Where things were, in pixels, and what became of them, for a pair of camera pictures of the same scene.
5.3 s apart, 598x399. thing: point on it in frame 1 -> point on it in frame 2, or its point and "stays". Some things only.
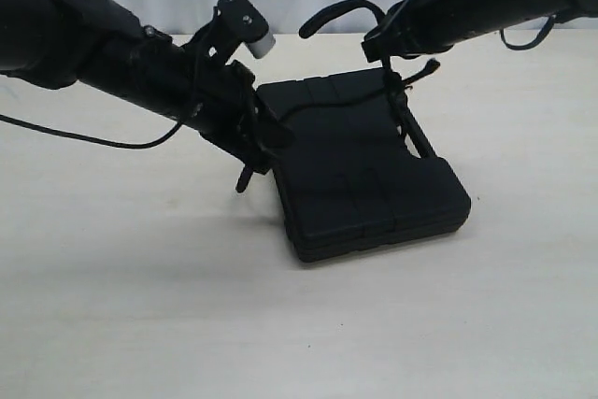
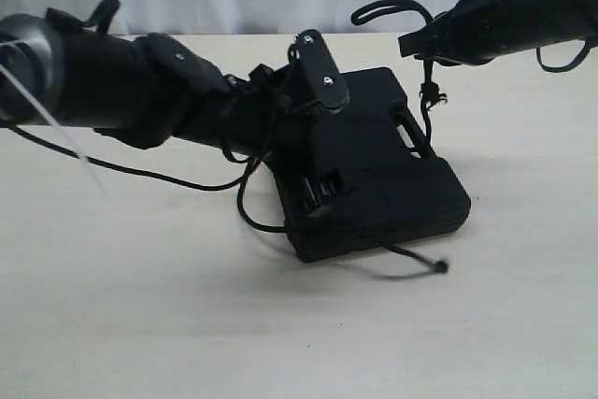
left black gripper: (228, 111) -> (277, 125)
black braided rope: (397, 82) -> (427, 97)
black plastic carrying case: (352, 180) stays
